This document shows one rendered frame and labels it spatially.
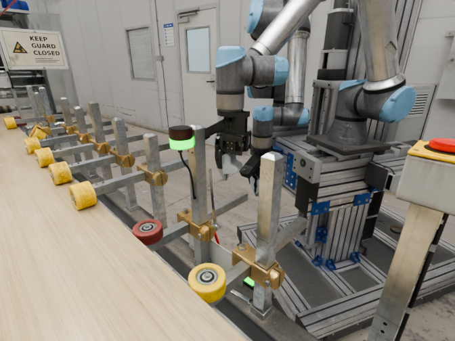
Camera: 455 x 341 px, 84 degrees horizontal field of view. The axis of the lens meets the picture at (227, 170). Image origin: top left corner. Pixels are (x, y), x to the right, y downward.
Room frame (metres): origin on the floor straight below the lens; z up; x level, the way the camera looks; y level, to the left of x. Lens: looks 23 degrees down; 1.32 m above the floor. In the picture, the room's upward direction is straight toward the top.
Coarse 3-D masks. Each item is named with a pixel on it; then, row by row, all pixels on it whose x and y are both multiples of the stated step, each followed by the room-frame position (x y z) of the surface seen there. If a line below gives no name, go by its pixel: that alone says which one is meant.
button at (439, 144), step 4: (432, 140) 0.31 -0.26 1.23; (436, 140) 0.31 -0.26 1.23; (440, 140) 0.31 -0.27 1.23; (444, 140) 0.31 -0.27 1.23; (448, 140) 0.31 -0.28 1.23; (452, 140) 0.31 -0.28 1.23; (432, 144) 0.31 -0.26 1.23; (436, 144) 0.30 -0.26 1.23; (440, 144) 0.30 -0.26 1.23; (444, 144) 0.29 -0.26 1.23; (448, 144) 0.29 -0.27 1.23; (452, 144) 0.29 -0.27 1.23; (432, 148) 0.31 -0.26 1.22; (436, 148) 0.30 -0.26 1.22; (440, 148) 0.29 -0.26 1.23; (444, 148) 0.29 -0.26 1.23; (448, 148) 0.29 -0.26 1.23; (452, 148) 0.29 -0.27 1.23; (448, 152) 0.29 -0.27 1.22; (452, 152) 0.29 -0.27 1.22
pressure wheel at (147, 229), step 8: (136, 224) 0.59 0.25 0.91; (144, 224) 0.60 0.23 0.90; (152, 224) 0.60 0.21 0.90; (160, 224) 0.59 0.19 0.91; (136, 232) 0.56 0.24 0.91; (144, 232) 0.56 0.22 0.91; (152, 232) 0.56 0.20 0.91; (160, 232) 0.57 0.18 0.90; (144, 240) 0.54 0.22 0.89; (152, 240) 0.55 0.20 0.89
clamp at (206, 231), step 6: (180, 216) 0.69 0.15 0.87; (186, 216) 0.69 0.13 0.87; (186, 222) 0.67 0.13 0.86; (192, 222) 0.66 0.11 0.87; (210, 222) 0.66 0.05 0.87; (192, 228) 0.65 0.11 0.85; (198, 228) 0.63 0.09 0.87; (204, 228) 0.63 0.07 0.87; (210, 228) 0.63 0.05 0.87; (192, 234) 0.65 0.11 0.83; (198, 234) 0.62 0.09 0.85; (204, 234) 0.62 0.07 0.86; (210, 234) 0.63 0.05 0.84; (198, 240) 0.63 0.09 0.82; (204, 240) 0.62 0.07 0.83
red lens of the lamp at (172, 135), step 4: (172, 132) 0.60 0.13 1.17; (176, 132) 0.60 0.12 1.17; (180, 132) 0.60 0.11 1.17; (184, 132) 0.60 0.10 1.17; (188, 132) 0.61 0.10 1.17; (192, 132) 0.63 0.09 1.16; (172, 136) 0.61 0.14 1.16; (176, 136) 0.60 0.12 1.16; (180, 136) 0.60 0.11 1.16; (184, 136) 0.60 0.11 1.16; (188, 136) 0.61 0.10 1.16; (192, 136) 0.63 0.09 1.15
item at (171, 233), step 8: (240, 192) 0.87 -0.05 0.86; (224, 200) 0.81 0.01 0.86; (232, 200) 0.81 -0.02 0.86; (240, 200) 0.83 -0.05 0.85; (208, 208) 0.75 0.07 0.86; (216, 208) 0.75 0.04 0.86; (224, 208) 0.77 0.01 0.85; (208, 216) 0.72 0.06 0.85; (176, 224) 0.66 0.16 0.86; (184, 224) 0.66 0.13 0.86; (168, 232) 0.62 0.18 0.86; (176, 232) 0.63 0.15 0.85; (184, 232) 0.65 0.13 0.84; (160, 240) 0.59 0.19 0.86; (168, 240) 0.61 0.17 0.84; (152, 248) 0.57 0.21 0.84
